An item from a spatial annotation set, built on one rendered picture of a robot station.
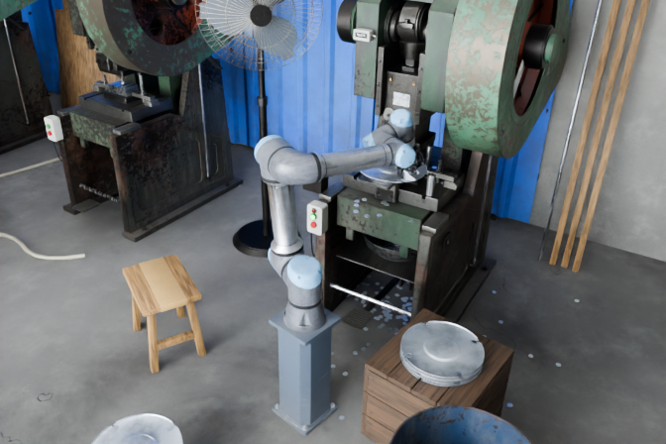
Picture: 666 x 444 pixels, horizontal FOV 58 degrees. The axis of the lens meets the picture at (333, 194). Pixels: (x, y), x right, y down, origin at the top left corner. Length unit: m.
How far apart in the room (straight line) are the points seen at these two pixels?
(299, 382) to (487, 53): 1.29
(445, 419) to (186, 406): 1.08
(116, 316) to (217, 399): 0.75
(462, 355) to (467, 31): 1.09
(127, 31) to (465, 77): 1.69
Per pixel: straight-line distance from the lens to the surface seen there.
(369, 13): 2.40
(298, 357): 2.20
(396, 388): 2.16
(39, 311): 3.22
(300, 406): 2.36
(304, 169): 1.85
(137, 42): 3.10
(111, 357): 2.85
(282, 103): 4.35
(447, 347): 2.23
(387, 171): 2.48
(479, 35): 1.95
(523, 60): 2.28
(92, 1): 3.01
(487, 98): 1.99
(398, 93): 2.46
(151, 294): 2.59
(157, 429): 2.19
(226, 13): 2.92
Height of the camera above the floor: 1.84
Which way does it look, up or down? 28 degrees down
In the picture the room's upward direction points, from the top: 1 degrees clockwise
